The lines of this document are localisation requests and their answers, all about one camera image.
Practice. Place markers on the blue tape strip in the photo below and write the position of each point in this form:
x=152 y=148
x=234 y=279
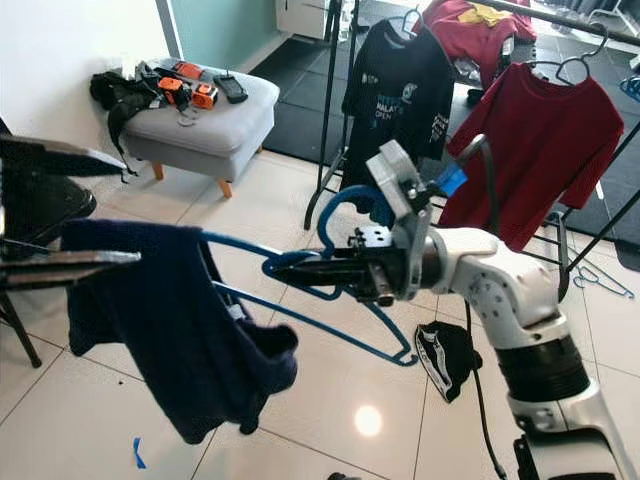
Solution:
x=140 y=453

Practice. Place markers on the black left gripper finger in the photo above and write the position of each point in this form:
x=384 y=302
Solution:
x=60 y=270
x=60 y=160

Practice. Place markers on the black printed T-shirt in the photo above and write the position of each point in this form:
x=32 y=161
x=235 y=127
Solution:
x=400 y=100

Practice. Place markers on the orange black device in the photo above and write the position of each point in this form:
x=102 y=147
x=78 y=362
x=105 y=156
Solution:
x=188 y=70
x=170 y=88
x=203 y=96

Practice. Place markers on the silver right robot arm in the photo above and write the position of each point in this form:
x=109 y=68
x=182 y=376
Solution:
x=510 y=290

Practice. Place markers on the yellow cloth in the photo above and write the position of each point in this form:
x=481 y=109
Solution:
x=485 y=14

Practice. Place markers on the black handset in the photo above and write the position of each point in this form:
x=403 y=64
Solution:
x=230 y=88

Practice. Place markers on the dark hanger under red T-shirt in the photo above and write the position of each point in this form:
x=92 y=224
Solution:
x=600 y=40

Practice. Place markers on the white low cabinet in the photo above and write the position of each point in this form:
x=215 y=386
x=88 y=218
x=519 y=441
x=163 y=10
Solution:
x=302 y=15

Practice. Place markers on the black metal clothes rack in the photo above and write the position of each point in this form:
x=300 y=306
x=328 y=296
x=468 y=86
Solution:
x=325 y=110

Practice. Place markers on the grey ottoman with wooden legs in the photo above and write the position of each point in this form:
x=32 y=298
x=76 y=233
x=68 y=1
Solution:
x=220 y=125

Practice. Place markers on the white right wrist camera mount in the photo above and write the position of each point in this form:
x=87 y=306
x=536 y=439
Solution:
x=395 y=175

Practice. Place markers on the red blanket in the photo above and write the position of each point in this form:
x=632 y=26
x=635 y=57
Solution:
x=470 y=40

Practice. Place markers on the red T-shirt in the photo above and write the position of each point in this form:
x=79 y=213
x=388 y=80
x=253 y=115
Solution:
x=550 y=150

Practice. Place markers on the navy T-shirt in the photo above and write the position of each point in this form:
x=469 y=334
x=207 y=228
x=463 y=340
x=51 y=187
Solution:
x=180 y=340

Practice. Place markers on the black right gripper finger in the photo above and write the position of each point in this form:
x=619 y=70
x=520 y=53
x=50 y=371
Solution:
x=325 y=259
x=320 y=280

